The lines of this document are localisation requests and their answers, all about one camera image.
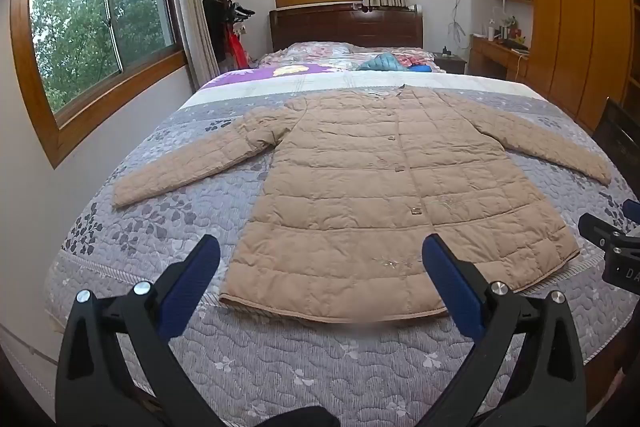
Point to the wooden wardrobe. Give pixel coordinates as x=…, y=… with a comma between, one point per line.
x=575, y=7

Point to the blue cloth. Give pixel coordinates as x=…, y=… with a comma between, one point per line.
x=421, y=69

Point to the pink patterned cloth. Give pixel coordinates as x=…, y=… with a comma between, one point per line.
x=410, y=59

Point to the teal puffer jacket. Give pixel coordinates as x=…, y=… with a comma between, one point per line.
x=385, y=62

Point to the dark wooden chair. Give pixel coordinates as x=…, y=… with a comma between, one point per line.
x=617, y=142

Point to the beige quilted jacket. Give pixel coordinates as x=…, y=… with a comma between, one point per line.
x=350, y=187

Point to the white bottle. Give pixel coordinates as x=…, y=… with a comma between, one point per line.
x=493, y=32

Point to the wooden desk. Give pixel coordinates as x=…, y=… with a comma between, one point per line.
x=492, y=54

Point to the dark wooden nightstand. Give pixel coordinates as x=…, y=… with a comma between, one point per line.
x=450, y=64

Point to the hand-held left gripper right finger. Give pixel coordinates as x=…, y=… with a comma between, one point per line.
x=450, y=287

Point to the pink floral quilt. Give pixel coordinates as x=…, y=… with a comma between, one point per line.
x=320, y=52

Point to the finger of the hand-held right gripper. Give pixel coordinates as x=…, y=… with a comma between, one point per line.
x=597, y=229
x=632, y=209

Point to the bed with grey floral quilt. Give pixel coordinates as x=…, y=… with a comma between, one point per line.
x=165, y=227

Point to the dark wooden headboard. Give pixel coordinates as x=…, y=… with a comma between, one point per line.
x=345, y=27

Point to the black hanging coat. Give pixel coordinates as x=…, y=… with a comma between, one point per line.
x=215, y=32

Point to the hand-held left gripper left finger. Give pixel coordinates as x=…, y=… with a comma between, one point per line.
x=190, y=287

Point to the purple flower blanket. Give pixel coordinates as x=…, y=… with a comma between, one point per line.
x=280, y=71

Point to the black and white cap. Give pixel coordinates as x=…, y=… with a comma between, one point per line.
x=244, y=12

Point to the red hanging cloth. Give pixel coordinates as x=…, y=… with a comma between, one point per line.
x=236, y=49

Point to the large wooden frame window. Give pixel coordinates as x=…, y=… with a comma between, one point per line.
x=90, y=32

